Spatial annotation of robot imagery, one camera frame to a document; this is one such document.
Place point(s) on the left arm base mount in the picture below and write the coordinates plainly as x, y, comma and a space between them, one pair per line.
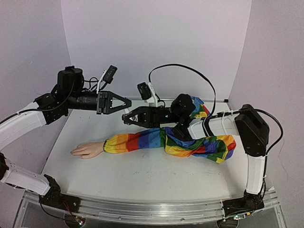
56, 199

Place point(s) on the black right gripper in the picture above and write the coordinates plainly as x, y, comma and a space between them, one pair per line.
148, 117

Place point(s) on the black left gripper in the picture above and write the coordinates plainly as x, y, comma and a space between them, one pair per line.
109, 109

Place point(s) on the rainbow striped sleeve cloth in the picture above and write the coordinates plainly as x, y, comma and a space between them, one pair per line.
215, 148

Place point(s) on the aluminium front rail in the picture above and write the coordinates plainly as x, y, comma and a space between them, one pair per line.
32, 213

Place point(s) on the mannequin hand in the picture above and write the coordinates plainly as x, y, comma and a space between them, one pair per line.
89, 150

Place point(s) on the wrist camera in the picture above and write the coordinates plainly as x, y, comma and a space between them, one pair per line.
106, 78
148, 94

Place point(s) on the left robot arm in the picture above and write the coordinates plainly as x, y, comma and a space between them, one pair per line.
23, 142

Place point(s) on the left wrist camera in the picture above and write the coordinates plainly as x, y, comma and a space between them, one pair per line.
106, 78

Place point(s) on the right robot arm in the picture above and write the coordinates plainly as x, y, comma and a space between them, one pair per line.
186, 128

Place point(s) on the clear glitter nail polish bottle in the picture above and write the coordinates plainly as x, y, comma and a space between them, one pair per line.
133, 118

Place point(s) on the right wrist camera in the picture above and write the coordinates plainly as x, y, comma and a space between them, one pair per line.
148, 94

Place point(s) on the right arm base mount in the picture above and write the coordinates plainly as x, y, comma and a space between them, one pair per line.
247, 204

